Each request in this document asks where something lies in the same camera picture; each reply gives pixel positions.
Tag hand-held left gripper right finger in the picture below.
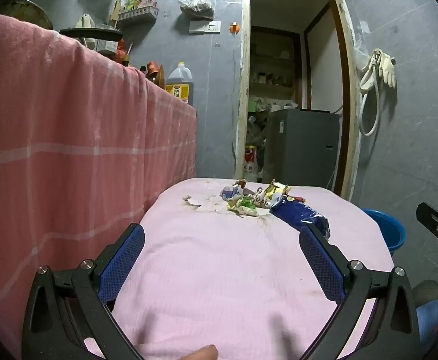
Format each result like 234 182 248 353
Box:
298 224 422 360

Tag blue plastic bucket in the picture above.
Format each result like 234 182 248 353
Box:
361 209 406 254

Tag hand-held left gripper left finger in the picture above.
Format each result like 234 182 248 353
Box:
22 223 146 360

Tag round metal basin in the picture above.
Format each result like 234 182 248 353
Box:
1 0 53 31

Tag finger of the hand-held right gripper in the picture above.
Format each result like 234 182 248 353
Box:
416 202 438 241

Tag wall socket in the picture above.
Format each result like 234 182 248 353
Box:
188 20 221 35

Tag grey cabinet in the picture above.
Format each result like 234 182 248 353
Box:
263 108 341 188

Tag light blue fabric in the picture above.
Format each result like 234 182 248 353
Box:
416 300 438 349

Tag grey textured fabric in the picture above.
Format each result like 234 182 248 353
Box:
412 280 438 304

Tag white hanging rag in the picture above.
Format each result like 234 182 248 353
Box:
74 13 94 29

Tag blue white wrapper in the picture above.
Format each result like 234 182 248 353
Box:
220 185 244 201

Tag green wrapper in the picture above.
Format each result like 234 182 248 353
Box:
227 195 259 217

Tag storage shelf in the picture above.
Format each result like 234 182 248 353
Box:
249 26 302 113

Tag grey wall rack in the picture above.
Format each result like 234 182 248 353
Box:
118 7 160 27

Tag yellow wrapper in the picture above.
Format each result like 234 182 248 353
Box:
261 179 291 200

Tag red white sack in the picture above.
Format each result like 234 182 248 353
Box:
243 145 259 182

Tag pale rubber gloves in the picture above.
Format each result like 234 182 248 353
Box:
378 50 397 89

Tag hanging plastic bag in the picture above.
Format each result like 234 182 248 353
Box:
179 0 215 19

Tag white shower hose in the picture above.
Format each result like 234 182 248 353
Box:
358 49 383 137

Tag person's left hand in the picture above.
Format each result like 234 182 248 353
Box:
181 344 218 360

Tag blue snack bag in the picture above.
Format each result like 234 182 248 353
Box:
269 194 331 241

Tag red plastic bottle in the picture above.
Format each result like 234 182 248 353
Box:
116 39 130 64

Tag wooden door frame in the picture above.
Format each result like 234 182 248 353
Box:
234 0 362 201

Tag black frying pan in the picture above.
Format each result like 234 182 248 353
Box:
59 26 124 42

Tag brown sauce bottle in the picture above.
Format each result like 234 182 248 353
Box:
153 65 167 91

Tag pink plaid towel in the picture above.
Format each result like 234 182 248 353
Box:
0 14 198 360

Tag large cooking oil bottle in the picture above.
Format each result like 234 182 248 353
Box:
165 62 195 105

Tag silver patterned wrapper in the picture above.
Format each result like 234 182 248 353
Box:
249 189 272 209

